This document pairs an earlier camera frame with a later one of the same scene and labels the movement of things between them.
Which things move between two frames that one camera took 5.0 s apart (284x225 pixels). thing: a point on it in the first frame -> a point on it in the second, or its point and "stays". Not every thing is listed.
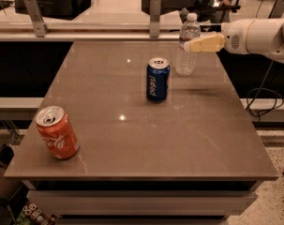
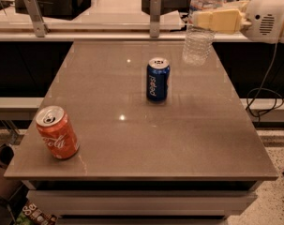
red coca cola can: [57, 129] stays
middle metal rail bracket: [155, 15] stays
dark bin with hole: [1, 159] stays
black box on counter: [62, 2] stays
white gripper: [234, 37] -> [263, 19]
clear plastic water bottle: [186, 65] -> [199, 39]
